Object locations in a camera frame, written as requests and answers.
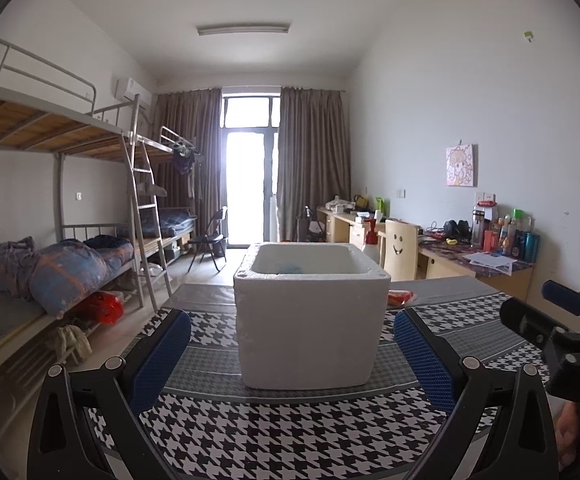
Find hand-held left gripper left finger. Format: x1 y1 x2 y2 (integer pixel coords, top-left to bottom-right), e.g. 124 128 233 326
27 308 192 480

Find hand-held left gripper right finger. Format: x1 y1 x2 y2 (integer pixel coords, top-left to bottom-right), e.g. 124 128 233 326
394 307 560 480

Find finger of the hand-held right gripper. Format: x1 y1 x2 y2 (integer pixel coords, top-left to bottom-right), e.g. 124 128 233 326
500 297 569 359
542 280 580 317

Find white foam box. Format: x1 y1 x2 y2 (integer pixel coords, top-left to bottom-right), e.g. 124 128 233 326
233 241 391 390

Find person's right hand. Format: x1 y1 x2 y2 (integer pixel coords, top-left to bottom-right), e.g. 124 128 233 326
554 400 580 468

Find wooden desk patterned top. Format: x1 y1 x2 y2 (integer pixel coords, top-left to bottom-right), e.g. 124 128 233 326
417 232 535 301

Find printed papers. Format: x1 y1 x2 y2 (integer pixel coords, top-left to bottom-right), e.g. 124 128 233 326
464 251 515 275

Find red plastic bag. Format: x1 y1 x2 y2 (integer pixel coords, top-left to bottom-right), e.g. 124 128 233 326
82 291 125 324

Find row of toiletry bottles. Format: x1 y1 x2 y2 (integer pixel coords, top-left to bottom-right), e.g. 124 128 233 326
471 200 540 263

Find black headphones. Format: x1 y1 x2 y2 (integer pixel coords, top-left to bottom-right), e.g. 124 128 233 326
442 219 472 240

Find wooden chair smiley face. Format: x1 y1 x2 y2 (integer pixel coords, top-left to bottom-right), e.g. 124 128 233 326
377 218 421 281

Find black folding chair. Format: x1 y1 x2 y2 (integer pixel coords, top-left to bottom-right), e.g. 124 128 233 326
187 206 229 273

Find blue plaid quilt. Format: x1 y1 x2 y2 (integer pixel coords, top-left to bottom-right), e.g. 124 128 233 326
0 237 136 316

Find houndstooth table cloth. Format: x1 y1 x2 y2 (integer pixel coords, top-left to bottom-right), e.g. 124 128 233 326
82 275 560 480

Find white pump bottle red top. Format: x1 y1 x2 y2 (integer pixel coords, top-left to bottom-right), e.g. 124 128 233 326
362 218 381 261

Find navy quilt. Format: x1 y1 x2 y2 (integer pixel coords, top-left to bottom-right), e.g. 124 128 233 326
157 208 195 236

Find metal bed ladder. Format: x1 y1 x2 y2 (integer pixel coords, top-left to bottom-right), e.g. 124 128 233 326
120 132 173 308

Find plain wooden desk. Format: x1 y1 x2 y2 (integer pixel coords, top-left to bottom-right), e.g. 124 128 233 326
317 205 388 256

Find black bag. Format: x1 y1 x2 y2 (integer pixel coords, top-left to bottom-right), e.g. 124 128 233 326
297 206 325 243

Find dark hanging clothes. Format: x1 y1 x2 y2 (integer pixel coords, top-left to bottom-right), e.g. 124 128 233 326
171 147 198 176

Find brown curtain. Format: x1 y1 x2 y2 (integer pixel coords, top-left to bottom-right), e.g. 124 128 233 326
276 86 353 243
152 87 227 251

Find glass balcony door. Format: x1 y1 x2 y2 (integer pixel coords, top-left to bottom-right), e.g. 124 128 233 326
221 92 281 248

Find short metal bunk bed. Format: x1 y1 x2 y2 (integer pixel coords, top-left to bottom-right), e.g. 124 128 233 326
132 127 205 266

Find long metal bunk bed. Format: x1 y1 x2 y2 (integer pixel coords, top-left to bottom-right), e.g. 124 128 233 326
0 35 175 386

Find white air conditioner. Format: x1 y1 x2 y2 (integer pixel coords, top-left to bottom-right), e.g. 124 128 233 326
112 76 151 107

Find ceiling tube light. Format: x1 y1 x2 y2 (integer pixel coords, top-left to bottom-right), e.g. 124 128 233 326
196 22 291 37

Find cartoon wall poster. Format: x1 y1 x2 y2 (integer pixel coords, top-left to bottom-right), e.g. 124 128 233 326
446 144 479 187

